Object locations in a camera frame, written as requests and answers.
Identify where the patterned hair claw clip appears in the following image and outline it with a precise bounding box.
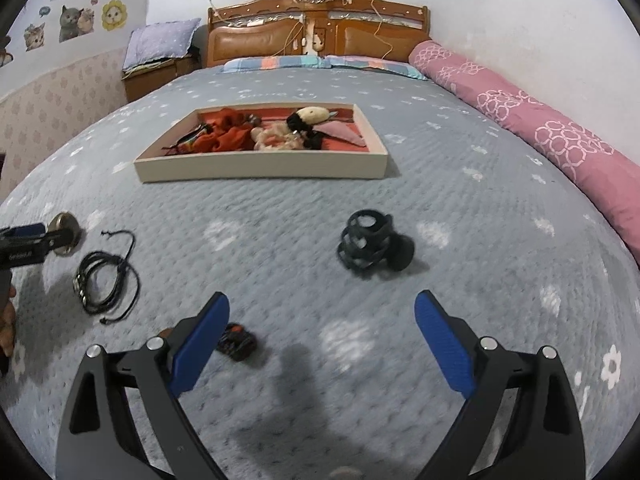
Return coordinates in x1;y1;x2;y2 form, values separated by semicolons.
162;125;211;156

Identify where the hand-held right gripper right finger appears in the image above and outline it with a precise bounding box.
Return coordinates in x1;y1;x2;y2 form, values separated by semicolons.
414;289;586;480

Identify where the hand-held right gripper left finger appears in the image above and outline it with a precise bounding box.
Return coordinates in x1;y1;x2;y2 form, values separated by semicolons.
55;291;233;480

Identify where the striped pillow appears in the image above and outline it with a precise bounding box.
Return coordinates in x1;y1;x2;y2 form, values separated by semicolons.
325;55;428;82
222;56;331;73

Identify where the black cord bracelet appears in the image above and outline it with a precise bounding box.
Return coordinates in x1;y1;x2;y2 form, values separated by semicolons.
74;230;142;325

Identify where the wooden bed headboard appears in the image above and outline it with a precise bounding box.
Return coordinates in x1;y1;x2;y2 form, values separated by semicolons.
206;0;432;68

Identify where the person's left hand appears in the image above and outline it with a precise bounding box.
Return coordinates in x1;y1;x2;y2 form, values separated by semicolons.
0;285;18;376

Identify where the pink rolled quilt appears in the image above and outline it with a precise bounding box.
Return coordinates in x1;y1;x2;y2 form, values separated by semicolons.
408;40;640;266

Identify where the orange cable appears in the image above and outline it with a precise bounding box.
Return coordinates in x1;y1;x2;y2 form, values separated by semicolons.
370;0;393;61

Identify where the grey flower print blanket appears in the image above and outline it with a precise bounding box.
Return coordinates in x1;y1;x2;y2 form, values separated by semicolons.
0;62;640;480

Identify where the blue dotted cushion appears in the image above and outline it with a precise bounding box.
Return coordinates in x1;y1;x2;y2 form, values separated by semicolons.
122;17;202;73

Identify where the cream jewelry tray red lining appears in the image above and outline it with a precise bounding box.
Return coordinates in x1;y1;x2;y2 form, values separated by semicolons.
133;103;390;183

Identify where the beige scrunchie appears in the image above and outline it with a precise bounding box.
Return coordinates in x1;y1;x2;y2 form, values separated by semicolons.
250;122;303;152

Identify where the orange scrunchie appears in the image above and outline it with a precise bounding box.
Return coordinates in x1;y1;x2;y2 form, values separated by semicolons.
192;108;256;153

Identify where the large black hair claw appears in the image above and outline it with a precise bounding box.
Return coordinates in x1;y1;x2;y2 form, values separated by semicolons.
337;208;393;273

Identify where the small dark red bead ornament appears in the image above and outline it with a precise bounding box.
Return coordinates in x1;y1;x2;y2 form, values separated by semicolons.
216;323;258;361

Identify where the yellow mane cat sticker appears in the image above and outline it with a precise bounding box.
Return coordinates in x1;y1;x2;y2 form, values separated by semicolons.
101;1;128;31

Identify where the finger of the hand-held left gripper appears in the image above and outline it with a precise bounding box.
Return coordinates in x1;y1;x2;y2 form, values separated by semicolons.
0;222;60;242

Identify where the small tabby cat sticker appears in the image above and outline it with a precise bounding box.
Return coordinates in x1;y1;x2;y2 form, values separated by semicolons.
24;22;47;52

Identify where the black scrunchie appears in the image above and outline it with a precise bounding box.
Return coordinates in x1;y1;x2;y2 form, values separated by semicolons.
385;235;416;272

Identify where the grey cat sticker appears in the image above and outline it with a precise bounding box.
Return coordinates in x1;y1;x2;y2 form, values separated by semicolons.
58;4;96;43

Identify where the wooden nightstand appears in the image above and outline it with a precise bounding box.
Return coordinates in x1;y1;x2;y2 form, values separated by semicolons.
121;55;203;103

